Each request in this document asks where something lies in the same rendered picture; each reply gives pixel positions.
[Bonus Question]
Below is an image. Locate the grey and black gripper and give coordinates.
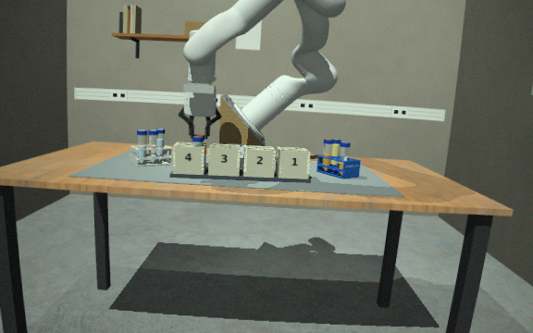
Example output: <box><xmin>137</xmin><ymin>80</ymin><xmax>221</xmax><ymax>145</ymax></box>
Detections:
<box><xmin>179</xmin><ymin>86</ymin><xmax>221</xmax><ymax>139</ymax></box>

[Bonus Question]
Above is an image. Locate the grey bench mat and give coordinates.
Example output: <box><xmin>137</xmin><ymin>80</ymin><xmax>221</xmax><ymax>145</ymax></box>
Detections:
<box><xmin>68</xmin><ymin>151</ymin><xmax>405</xmax><ymax>197</ymax></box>

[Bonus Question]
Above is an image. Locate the beige bucket adapter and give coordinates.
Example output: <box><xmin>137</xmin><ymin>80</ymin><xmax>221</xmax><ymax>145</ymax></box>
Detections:
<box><xmin>208</xmin><ymin>143</ymin><xmax>241</xmax><ymax>177</ymax></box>
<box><xmin>242</xmin><ymin>145</ymin><xmax>276</xmax><ymax>178</ymax></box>
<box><xmin>275</xmin><ymin>147</ymin><xmax>311</xmax><ymax>179</ymax></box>
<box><xmin>172</xmin><ymin>142</ymin><xmax>206</xmax><ymax>175</ymax></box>

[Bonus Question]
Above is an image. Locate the blue tube rack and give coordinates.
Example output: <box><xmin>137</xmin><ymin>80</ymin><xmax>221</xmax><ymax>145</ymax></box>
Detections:
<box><xmin>316</xmin><ymin>155</ymin><xmax>361</xmax><ymax>179</ymax></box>

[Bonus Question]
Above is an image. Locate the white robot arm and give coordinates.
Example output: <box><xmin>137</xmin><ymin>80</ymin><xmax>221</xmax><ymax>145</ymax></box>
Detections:
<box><xmin>183</xmin><ymin>0</ymin><xmax>346</xmax><ymax>139</ymax></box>

